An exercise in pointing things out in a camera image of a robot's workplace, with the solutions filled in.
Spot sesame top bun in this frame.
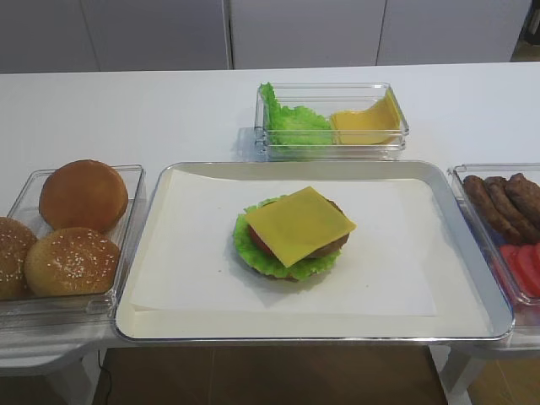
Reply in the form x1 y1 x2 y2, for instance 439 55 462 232
24 227 120 297

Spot sesame bun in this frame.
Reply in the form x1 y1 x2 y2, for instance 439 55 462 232
24 227 120 297
1 217 37 300

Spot yellow cheese slice on burger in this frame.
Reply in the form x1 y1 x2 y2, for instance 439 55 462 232
246 186 356 267

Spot green lettuce leaf on burger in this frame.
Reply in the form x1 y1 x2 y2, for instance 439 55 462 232
233 196 342 281

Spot green lettuce in container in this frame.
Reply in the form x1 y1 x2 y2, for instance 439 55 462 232
261 83 332 147

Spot clear lettuce cheese container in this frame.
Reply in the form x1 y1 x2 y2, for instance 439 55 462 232
254 82 409 161

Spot yellow cheese slices in container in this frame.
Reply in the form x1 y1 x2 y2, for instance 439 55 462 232
330 92 401 145

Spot red tomato slice on burger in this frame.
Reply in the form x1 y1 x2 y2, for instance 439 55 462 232
248 225 275 257

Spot bottom burger bun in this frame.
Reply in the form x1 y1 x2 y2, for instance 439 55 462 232
262 274 301 283

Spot brown meat patty on burger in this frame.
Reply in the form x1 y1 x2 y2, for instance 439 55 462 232
309 197 352 259

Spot white parchment paper sheet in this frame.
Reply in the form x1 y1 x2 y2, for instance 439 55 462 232
132 171 436 316

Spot plain brown bun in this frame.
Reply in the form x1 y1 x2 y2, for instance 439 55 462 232
39 159 128 233

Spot clear plastic bun container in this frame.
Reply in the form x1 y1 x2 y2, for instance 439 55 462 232
1 165 147 328

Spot silver metal serving tray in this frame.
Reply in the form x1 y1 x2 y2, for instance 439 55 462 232
116 161 514 342

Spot clear patty tomato container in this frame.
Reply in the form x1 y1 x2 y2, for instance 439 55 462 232
449 163 539 336

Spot brown meat patty left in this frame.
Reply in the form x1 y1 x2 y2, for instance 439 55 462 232
463 175 524 245

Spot brown meat patty middle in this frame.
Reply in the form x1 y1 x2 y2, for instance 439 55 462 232
484 176 539 244

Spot brown meat patty right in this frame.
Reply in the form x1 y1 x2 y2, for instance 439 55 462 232
505 173 539 229

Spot red tomato slices in container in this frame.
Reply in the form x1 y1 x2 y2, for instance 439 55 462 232
499 243 539 299

